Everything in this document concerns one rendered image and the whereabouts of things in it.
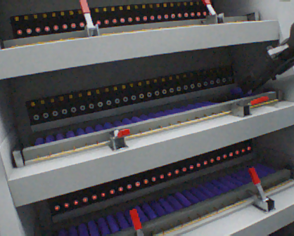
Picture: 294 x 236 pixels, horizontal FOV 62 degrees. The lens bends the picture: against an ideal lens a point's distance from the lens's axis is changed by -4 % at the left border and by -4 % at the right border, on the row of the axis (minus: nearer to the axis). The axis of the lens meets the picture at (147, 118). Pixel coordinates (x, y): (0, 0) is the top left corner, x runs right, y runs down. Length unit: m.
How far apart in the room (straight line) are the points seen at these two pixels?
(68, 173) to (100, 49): 0.21
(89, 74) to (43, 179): 0.31
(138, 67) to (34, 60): 0.31
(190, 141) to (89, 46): 0.24
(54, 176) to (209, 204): 0.32
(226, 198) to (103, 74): 0.41
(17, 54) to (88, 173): 0.22
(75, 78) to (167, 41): 0.25
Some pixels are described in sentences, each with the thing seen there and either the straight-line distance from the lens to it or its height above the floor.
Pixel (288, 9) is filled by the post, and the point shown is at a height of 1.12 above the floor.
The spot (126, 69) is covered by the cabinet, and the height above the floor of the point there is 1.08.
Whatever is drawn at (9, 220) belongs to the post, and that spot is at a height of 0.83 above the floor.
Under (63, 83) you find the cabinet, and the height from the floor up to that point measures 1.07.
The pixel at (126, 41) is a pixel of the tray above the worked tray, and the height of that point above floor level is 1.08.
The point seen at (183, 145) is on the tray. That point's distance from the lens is 0.46.
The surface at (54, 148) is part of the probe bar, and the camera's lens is 0.46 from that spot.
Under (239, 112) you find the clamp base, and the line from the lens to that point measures 0.55.
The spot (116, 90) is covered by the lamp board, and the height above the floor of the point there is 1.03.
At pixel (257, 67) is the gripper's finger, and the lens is 0.57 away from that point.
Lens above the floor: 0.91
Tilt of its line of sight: 4 degrees up
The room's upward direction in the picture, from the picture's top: 14 degrees counter-clockwise
